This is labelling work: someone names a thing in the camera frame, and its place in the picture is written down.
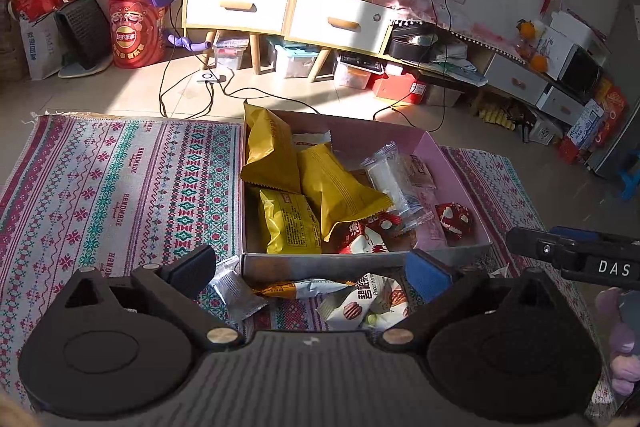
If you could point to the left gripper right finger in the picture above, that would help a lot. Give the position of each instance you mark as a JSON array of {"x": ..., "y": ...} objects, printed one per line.
[{"x": 449, "y": 294}]

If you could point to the glossy yellow snack packet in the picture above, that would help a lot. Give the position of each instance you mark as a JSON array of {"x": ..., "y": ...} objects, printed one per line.
[{"x": 290, "y": 224}]

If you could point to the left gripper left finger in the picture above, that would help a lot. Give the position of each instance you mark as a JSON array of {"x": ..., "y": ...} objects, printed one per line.
[{"x": 169, "y": 292}]

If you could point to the yellow waffle sandwich packet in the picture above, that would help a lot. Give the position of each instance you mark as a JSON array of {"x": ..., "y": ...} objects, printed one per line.
[{"x": 271, "y": 159}]

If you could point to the patterned woven floor mat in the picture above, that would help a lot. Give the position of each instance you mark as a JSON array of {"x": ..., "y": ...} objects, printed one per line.
[{"x": 93, "y": 200}]

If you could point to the white green snack packet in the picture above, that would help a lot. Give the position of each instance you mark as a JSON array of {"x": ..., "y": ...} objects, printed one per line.
[{"x": 305, "y": 140}]

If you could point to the orange gold snack bar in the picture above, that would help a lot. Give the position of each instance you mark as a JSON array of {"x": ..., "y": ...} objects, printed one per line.
[{"x": 303, "y": 289}]

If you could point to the silver foil packet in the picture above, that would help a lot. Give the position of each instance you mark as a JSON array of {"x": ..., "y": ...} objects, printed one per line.
[{"x": 241, "y": 302}]

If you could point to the red cylindrical snack drum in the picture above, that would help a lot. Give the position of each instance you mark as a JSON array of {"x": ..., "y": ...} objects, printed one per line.
[{"x": 137, "y": 32}]

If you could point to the small red snack packet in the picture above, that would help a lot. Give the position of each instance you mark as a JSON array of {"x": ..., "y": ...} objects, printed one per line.
[{"x": 456, "y": 220}]

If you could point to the pink silver cardboard box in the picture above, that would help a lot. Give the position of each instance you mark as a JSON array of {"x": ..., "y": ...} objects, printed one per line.
[{"x": 354, "y": 140}]

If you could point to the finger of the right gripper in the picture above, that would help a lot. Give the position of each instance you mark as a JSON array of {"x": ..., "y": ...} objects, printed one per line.
[
  {"x": 613, "y": 260},
  {"x": 575, "y": 234}
]

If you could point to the plain yellow snack packet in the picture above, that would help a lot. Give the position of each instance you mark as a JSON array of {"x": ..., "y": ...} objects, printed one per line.
[{"x": 334, "y": 193}]

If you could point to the pink snack packet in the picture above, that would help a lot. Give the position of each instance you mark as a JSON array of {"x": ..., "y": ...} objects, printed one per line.
[{"x": 431, "y": 236}]

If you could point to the black mesh basket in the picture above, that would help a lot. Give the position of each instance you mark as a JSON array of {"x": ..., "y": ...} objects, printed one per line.
[{"x": 86, "y": 32}]

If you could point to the clear white bar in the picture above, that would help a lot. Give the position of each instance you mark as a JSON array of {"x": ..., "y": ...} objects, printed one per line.
[{"x": 388, "y": 174}]

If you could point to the brown cake packet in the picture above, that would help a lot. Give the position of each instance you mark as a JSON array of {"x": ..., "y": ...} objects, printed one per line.
[{"x": 418, "y": 173}]

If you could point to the white pecan snack packet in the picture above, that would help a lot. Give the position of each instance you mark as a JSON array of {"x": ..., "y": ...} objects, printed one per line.
[{"x": 375, "y": 303}]

